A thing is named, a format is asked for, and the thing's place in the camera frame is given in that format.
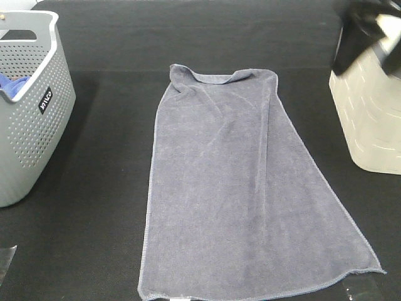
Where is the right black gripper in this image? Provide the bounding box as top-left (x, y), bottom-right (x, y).
top-left (331, 1), bottom-right (400, 76)

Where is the clear tape strip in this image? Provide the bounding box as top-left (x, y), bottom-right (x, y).
top-left (0, 245), bottom-right (18, 285)
top-left (341, 274), bottom-right (385, 301)

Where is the white plastic basket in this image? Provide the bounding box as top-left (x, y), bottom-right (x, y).
top-left (328, 24), bottom-right (401, 176)

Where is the clear tape strip left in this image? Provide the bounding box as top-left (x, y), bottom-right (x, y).
top-left (0, 245), bottom-right (18, 285)

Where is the black table mat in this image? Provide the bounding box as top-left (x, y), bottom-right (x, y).
top-left (1, 1), bottom-right (400, 300)

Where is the grey towel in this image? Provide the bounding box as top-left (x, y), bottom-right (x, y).
top-left (138, 64), bottom-right (382, 300)

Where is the clear tape strip right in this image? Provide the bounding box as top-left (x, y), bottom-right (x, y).
top-left (341, 274), bottom-right (385, 301)

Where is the grey perforated laundry basket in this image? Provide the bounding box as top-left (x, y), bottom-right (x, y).
top-left (1, 10), bottom-right (76, 207)

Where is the blue cloth in basket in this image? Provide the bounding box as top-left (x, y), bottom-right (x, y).
top-left (0, 73), bottom-right (30, 98)

